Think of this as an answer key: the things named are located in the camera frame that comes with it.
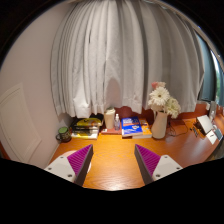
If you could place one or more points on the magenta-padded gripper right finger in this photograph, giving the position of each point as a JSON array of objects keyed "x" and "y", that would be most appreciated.
[{"x": 163, "y": 165}]

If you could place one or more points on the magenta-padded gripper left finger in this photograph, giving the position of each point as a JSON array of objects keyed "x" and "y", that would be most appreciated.
[{"x": 63, "y": 166}]

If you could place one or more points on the dark mug with green inside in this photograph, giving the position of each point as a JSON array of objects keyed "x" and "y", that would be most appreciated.
[{"x": 64, "y": 134}]

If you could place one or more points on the white and yellow book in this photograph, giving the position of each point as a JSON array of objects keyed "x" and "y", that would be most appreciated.
[{"x": 85, "y": 135}]

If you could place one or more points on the white vase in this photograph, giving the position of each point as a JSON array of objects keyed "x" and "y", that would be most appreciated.
[{"x": 159, "y": 126}]

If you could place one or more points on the dark pen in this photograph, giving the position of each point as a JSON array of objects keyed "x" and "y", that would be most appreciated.
[{"x": 195, "y": 131}]

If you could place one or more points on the blue book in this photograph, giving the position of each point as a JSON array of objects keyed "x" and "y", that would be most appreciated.
[{"x": 131, "y": 126}]

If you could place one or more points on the yellow and black book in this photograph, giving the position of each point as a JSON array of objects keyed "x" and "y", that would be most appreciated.
[{"x": 88, "y": 122}]

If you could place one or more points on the white paper card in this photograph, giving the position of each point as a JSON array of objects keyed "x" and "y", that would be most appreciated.
[{"x": 211, "y": 137}]

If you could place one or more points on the reddish-brown flat book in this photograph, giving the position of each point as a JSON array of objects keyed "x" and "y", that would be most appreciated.
[{"x": 110, "y": 131}]

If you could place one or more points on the clear spray bottle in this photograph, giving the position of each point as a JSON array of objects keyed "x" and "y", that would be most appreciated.
[{"x": 117, "y": 122}]

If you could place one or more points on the white tumbler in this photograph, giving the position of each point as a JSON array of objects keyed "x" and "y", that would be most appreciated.
[{"x": 109, "y": 118}]

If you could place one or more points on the white flower bunch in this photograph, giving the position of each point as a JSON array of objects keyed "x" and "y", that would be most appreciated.
[{"x": 161, "y": 96}]

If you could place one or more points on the glass window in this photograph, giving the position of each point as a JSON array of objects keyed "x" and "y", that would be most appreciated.
[{"x": 210, "y": 76}]

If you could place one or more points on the white curtain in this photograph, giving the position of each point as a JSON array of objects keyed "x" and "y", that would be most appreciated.
[{"x": 116, "y": 50}]

